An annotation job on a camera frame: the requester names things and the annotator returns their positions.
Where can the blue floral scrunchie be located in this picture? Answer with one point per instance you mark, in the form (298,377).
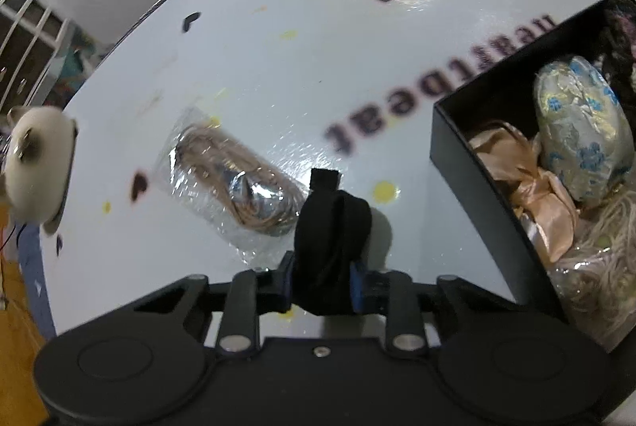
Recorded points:
(576,123)

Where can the bag of dark lace scrunchies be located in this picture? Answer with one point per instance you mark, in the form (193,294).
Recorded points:
(621,43)

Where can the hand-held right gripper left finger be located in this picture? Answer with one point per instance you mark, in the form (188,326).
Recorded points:
(273,293)

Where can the black cloth hair band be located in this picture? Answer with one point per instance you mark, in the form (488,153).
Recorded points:
(330,247)

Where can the peach satin scrunchie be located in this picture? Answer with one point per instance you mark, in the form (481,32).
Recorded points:
(526,197)

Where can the black cardboard box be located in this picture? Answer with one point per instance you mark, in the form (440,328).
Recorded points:
(462,148)

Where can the blue triangle print mattress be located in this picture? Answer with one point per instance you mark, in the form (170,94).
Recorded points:
(39,299)

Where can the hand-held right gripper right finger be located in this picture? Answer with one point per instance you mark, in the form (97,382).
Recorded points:
(356,288)

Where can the cream cat plush toy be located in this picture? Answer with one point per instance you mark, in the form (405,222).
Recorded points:
(39,167)

